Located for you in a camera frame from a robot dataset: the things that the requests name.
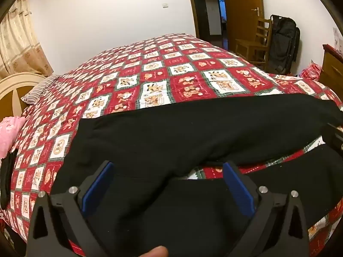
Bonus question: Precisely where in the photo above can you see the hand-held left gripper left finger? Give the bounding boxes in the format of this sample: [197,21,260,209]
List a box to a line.
[25,161,114,257]

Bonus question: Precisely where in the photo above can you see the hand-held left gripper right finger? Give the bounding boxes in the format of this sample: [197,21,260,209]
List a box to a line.
[223,161,311,257]

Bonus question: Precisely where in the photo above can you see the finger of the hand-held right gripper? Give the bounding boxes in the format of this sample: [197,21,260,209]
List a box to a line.
[326,123,343,152]

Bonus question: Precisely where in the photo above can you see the black pants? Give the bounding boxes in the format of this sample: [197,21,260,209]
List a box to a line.
[51,92,343,257]

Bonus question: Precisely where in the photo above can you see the person's left hand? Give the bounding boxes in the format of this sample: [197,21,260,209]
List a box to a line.
[141,245,169,257]

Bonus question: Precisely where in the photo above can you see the red plaid cloth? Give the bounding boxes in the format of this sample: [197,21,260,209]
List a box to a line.
[299,63,322,80]

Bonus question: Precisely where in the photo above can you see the wooden dresser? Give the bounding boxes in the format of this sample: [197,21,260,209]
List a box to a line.
[319,44,343,94]

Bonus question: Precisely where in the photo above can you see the small black cloth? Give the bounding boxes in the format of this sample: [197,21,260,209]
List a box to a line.
[0,148,19,209]

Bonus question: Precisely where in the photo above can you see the pink pillow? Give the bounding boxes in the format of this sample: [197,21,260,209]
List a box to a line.
[0,116,27,160]

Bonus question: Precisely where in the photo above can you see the black backpack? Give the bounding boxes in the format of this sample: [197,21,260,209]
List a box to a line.
[268,14,301,74]

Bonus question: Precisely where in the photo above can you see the striped pillow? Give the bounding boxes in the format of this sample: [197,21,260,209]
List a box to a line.
[21,75,61,105]

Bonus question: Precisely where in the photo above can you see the red checkered printed bedspread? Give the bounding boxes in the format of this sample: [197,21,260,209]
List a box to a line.
[0,33,343,257]

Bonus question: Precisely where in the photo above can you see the wooden chair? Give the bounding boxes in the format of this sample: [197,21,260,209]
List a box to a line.
[235,17,272,71]

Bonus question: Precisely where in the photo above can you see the cream wooden headboard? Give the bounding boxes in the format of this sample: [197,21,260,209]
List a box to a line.
[0,72,46,124]

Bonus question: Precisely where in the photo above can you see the wooden door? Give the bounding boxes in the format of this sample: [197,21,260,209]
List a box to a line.
[220,0,266,57]

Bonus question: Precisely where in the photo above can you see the beige patterned curtain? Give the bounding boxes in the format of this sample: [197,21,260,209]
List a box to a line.
[0,0,54,79]

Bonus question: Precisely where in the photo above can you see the wooden door frame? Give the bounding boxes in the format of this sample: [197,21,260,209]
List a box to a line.
[186,0,212,40]

